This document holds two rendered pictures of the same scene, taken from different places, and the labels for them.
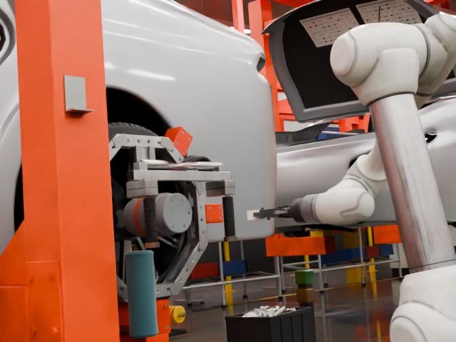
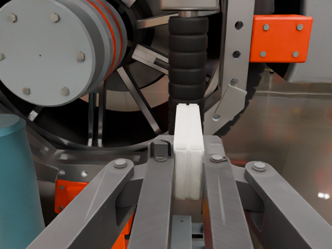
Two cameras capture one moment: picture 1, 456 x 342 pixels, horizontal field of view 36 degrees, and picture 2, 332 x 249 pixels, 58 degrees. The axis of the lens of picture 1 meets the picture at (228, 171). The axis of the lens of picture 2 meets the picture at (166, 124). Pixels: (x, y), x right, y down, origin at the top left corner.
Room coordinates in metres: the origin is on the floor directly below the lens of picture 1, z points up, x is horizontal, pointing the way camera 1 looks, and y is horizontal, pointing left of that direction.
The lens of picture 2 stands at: (2.14, -0.20, 0.91)
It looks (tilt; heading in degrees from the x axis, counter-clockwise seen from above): 22 degrees down; 51
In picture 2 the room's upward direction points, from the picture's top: straight up
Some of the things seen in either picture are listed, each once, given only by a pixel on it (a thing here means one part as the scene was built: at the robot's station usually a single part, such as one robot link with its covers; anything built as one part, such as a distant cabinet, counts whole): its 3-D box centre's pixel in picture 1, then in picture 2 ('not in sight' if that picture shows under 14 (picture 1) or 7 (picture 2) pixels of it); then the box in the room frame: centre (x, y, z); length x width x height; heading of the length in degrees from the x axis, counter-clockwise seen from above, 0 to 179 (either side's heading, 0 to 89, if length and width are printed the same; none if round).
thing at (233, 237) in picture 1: (229, 217); (186, 91); (2.34, 0.01, 0.83); 0.04 x 0.04 x 0.16
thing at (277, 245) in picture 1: (290, 123); not in sight; (6.55, -0.61, 1.75); 0.68 x 0.16 x 2.45; 47
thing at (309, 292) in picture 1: (305, 295); not in sight; (1.99, -0.19, 0.59); 0.04 x 0.04 x 0.04; 47
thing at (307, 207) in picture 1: (315, 209); not in sight; (2.10, -0.25, 0.83); 0.09 x 0.06 x 0.09; 137
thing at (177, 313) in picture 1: (156, 313); not in sight; (2.53, 0.29, 0.51); 0.29 x 0.06 x 0.06; 47
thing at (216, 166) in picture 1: (185, 159); not in sight; (2.36, 0.14, 1.03); 0.19 x 0.18 x 0.11; 47
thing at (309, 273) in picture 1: (304, 277); not in sight; (1.99, -0.19, 0.64); 0.04 x 0.04 x 0.04; 47
